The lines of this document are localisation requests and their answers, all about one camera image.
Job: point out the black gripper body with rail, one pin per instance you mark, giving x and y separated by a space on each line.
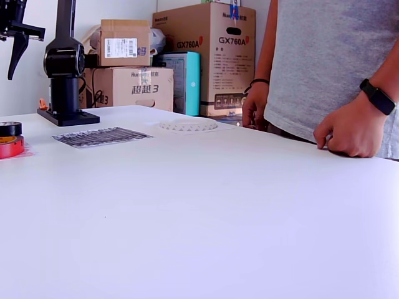
28 32

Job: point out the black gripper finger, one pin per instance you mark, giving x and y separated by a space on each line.
19 50

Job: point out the black tape roll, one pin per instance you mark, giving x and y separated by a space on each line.
12 130

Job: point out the red tape roll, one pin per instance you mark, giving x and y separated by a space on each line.
12 151

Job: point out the white tape roll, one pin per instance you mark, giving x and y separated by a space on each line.
187 127

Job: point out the person right forearm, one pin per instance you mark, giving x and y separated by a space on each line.
265 46

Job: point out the person left forearm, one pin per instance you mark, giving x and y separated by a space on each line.
389 68

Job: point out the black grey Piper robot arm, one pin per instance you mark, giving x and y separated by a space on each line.
64 93

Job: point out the person right hand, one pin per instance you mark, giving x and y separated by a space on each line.
254 106

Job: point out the person left hand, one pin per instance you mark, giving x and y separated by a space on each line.
352 130

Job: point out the orange table clamp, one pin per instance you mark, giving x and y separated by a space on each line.
43 105

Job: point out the cardboard box with shipping label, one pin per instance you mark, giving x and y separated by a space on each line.
124 29

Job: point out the red scribbled paper sheet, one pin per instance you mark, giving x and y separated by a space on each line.
30 151

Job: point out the black scribbled paper sheet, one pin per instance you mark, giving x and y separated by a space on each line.
93 137

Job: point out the cardboard box with blue print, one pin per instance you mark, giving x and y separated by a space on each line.
137 90

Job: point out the white plastic bag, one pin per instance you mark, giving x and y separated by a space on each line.
157 40

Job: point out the large printed cardboard box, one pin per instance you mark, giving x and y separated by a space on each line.
193 71

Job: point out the teal sided box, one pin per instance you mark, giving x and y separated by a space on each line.
193 84

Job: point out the plain white paper sheet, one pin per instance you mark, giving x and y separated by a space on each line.
224 127

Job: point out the dark printed carton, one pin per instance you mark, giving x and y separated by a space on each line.
229 120

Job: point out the person torso in grey shirt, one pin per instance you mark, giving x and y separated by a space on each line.
327 62

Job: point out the black wrist watch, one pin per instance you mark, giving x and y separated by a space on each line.
378 98

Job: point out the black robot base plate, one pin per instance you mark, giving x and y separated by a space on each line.
78 120

